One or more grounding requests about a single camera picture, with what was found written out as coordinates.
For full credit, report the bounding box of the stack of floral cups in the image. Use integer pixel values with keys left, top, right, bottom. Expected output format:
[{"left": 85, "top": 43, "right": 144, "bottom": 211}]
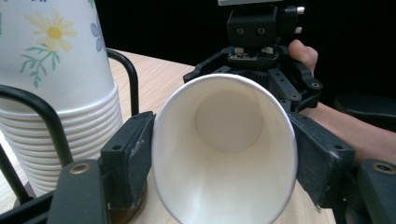
[{"left": 0, "top": 0, "right": 124, "bottom": 198}]

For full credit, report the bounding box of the black wire cup holder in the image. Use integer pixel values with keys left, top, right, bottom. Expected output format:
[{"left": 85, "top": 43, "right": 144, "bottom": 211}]
[{"left": 0, "top": 48, "right": 149, "bottom": 224}]

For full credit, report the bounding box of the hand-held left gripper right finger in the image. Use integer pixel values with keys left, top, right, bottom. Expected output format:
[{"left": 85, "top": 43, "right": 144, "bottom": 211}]
[{"left": 287, "top": 111, "right": 357, "bottom": 208}]

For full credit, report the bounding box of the white paper cup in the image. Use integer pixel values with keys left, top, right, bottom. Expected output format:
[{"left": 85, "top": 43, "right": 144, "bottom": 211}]
[{"left": 150, "top": 73, "right": 299, "bottom": 224}]

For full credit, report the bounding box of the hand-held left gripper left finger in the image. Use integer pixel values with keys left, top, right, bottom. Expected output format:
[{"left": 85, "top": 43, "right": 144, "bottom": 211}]
[{"left": 99, "top": 111, "right": 156, "bottom": 210}]

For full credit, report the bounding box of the dark rounded object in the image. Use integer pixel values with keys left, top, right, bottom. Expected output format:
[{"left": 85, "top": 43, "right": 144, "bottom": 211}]
[{"left": 333, "top": 92, "right": 396, "bottom": 133}]

